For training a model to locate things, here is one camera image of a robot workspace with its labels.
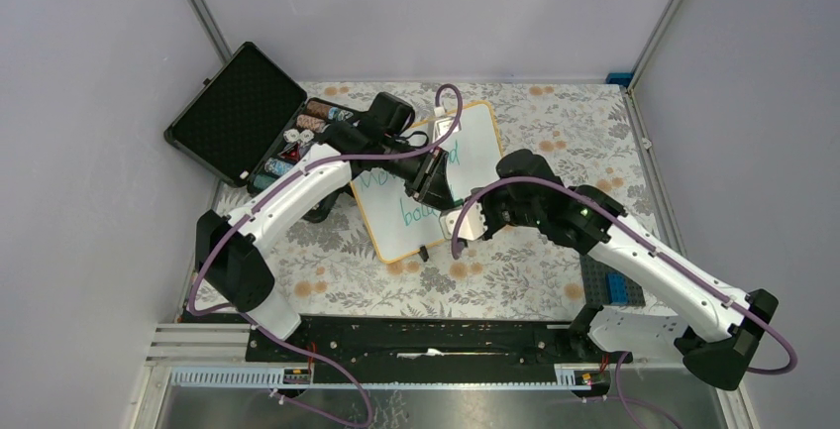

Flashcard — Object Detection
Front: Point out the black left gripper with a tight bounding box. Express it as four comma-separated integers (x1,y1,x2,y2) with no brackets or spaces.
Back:
378,135,455,209

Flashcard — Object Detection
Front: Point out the yellow framed whiteboard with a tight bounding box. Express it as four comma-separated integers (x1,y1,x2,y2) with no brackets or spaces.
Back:
351,101,503,264

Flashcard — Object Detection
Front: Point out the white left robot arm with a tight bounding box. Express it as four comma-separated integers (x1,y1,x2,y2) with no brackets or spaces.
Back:
187,93,464,361

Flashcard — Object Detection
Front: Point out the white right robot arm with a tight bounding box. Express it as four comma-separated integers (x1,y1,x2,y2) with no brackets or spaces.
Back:
478,150,779,390

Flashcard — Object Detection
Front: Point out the floral table mat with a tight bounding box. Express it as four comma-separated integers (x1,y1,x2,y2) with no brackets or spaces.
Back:
187,80,664,324

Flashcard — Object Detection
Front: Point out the grey lego baseplate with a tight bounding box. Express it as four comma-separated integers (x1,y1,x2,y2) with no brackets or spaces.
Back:
579,256,646,307

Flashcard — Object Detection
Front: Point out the blue lego brick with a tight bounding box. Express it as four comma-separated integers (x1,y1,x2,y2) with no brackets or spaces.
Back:
605,272,633,305

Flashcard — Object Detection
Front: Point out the black poker chip case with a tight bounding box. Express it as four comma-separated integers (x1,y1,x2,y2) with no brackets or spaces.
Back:
163,42,343,196

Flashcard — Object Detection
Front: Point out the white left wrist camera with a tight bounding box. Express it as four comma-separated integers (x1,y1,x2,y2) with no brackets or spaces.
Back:
430,106,462,148

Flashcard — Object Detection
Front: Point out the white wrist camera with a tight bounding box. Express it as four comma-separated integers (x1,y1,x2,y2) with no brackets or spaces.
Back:
430,106,462,148
439,204,487,241

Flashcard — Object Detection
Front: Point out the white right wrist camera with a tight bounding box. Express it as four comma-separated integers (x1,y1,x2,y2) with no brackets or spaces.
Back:
439,204,487,241

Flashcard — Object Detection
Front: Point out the blue corner bracket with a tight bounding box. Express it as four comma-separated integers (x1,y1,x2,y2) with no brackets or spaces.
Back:
604,72,634,88

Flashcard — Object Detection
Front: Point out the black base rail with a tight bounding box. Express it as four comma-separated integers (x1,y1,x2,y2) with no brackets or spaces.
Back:
245,315,620,376

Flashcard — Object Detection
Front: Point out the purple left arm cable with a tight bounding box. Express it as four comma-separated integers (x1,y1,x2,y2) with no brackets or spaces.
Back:
186,83,465,429

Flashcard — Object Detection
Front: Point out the white slotted cable duct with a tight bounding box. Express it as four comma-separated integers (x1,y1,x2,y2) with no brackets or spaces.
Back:
169,360,590,390

